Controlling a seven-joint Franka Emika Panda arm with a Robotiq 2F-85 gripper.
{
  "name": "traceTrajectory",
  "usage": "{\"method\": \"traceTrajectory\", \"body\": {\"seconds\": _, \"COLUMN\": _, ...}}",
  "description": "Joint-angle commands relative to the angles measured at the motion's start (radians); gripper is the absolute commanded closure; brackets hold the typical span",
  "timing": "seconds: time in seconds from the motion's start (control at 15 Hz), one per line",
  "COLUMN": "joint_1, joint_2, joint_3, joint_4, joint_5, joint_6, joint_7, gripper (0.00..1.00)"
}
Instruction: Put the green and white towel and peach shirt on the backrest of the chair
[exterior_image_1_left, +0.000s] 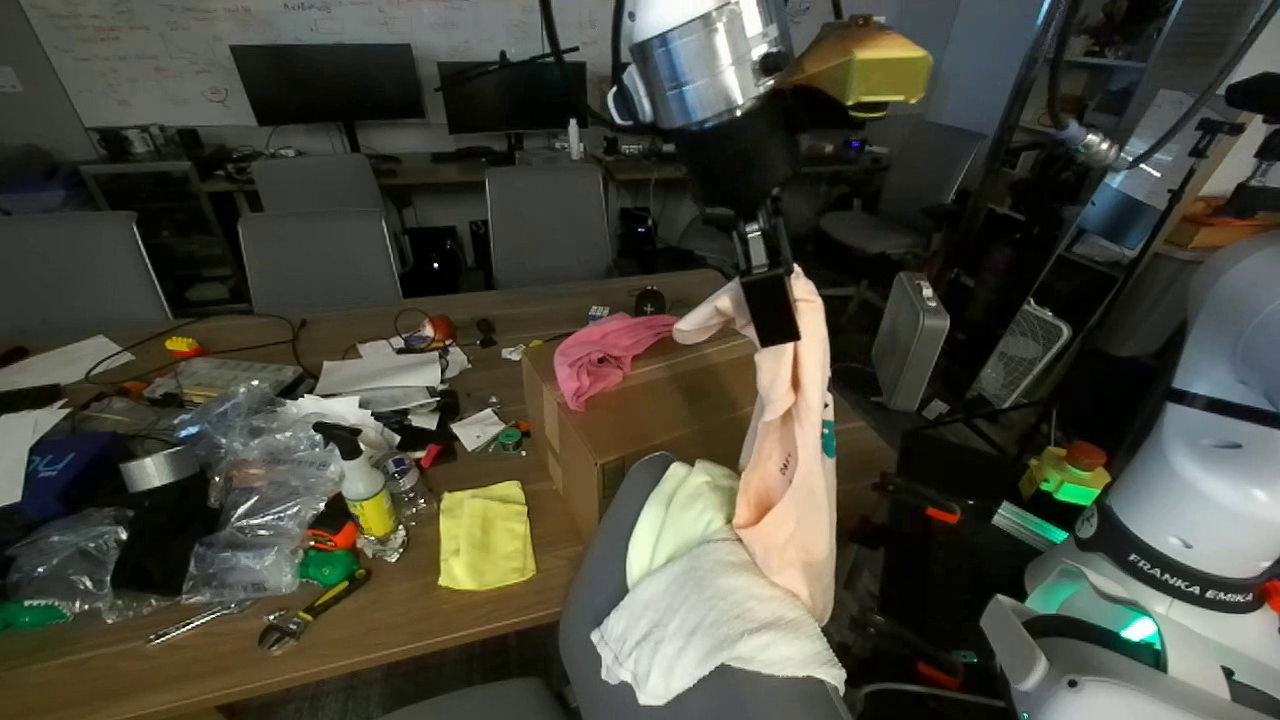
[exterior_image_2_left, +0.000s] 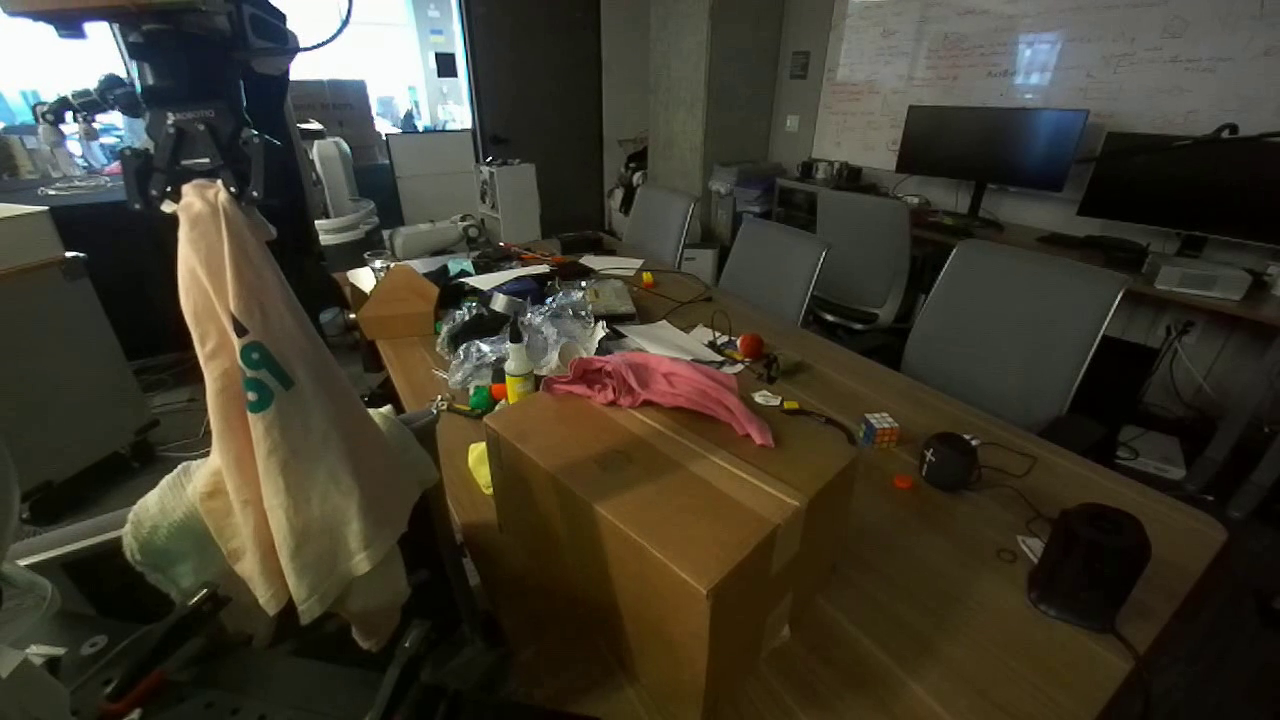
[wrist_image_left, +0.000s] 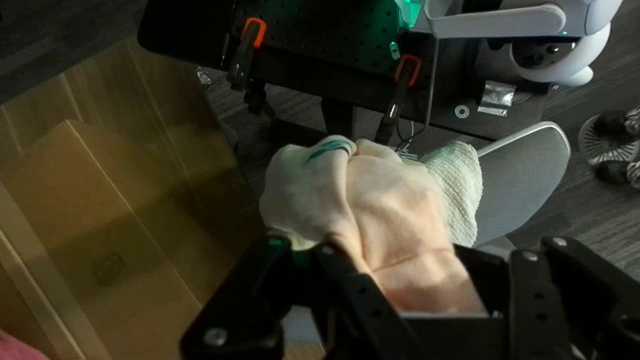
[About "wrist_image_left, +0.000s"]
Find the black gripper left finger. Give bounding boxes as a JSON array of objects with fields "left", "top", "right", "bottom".
[{"left": 178, "top": 231, "right": 408, "bottom": 360}]

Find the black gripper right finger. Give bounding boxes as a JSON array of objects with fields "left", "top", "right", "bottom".
[{"left": 454, "top": 234, "right": 640, "bottom": 360}]

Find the off-white towel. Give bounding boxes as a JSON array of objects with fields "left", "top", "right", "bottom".
[{"left": 257, "top": 135, "right": 365, "bottom": 253}]

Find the peach shirt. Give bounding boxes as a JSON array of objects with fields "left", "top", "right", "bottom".
[{"left": 323, "top": 138, "right": 489, "bottom": 316}]

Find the black white striped object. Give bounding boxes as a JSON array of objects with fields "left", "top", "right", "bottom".
[{"left": 576, "top": 106, "right": 640, "bottom": 194}]

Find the silver foil tape patch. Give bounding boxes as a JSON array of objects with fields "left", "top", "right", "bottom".
[{"left": 476, "top": 80, "right": 517, "bottom": 120}]

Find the orange black clamp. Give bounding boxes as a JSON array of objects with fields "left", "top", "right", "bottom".
[
  {"left": 375, "top": 52, "right": 424, "bottom": 147},
  {"left": 225, "top": 16, "right": 270, "bottom": 95}
]

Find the black cart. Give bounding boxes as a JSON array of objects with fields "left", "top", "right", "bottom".
[{"left": 136, "top": 0, "right": 558, "bottom": 145}]

